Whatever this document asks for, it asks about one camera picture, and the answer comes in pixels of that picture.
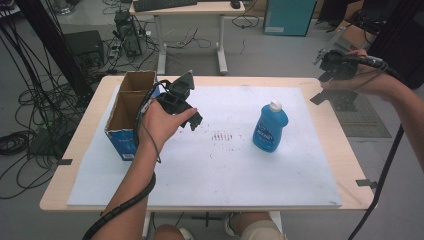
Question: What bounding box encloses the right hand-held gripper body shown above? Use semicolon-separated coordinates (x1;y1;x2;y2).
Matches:
312;26;360;84

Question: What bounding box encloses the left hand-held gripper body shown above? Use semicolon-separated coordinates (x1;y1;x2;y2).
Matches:
155;69;198;116

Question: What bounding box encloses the blue bottle with white cap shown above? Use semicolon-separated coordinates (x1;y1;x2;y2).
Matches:
252;99;290;154

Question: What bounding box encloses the blue cardboard box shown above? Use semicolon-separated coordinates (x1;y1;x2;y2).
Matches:
104;69;161;162

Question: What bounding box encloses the person's left hand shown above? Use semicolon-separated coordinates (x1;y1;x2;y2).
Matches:
137;99;198;154

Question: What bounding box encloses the person's right hand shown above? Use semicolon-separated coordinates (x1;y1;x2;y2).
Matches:
320;49;398;103

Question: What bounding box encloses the brown cardboard box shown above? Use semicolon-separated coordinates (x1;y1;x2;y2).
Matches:
334;18;376;51

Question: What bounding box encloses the green floor mat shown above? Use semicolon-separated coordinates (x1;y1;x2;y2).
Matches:
333;93;393;139

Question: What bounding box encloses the white foam mat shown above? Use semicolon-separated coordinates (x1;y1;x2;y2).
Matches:
66;84;343;208

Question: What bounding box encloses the teal cabinet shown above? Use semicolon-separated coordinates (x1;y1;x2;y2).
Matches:
262;0;318;37

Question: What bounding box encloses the black curtain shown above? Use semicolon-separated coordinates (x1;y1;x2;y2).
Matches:
366;0;424;90

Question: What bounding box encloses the white power strip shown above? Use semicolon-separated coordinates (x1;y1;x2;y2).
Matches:
108;39;123;61

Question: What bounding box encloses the black computer tower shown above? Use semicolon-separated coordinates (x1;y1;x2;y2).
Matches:
113;9;144;58

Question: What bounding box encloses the wooden desk with white legs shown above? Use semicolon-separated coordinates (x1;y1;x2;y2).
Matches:
129;0;246;76

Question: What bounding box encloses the black keyboard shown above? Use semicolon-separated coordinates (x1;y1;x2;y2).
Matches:
133;0;198;13

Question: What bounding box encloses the black computer case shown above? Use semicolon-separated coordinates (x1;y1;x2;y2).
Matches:
63;29;106;68

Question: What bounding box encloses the white shoe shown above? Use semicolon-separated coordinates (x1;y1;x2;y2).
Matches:
223;213;238;237
178;227;195;240

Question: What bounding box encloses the white table leg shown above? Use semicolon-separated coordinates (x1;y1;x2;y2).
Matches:
141;210;154;238

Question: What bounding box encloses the person's left leg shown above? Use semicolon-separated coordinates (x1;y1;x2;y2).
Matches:
153;223;183;240

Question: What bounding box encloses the person's leg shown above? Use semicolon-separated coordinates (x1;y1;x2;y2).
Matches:
153;223;183;240
229;211;289;240

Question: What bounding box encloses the person's right leg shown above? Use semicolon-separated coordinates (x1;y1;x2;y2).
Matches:
229;211;289;240

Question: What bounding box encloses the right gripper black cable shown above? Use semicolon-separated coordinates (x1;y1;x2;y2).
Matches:
343;54;406;240

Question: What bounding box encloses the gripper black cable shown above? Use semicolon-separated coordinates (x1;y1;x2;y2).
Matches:
343;54;406;240
81;79;173;240

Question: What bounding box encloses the black floor cable loop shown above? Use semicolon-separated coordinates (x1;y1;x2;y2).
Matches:
231;13;261;30

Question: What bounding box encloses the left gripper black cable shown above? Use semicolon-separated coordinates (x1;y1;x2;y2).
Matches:
81;79;173;240

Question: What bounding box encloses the bundle of black floor cables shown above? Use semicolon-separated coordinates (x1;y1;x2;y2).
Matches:
0;19;101;201

